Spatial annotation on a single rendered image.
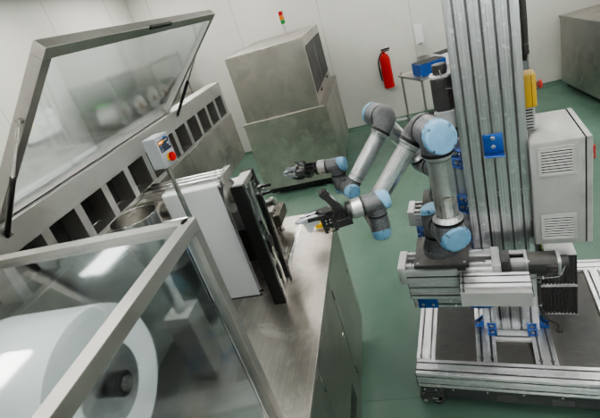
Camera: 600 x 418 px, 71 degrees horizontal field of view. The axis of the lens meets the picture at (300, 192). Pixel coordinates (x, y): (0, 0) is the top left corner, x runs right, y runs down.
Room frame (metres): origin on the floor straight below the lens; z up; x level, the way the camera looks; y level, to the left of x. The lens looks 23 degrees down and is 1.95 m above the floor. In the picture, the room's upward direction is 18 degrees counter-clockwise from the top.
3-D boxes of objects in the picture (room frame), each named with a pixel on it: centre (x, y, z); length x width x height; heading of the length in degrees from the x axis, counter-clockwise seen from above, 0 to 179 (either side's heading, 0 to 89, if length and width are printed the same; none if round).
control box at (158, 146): (1.31, 0.37, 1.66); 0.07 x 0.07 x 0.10; 66
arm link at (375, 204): (1.40, -0.26, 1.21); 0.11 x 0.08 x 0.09; 90
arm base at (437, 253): (1.53, -0.52, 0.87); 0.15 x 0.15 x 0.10
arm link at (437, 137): (1.39, -0.52, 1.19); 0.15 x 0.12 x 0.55; 0
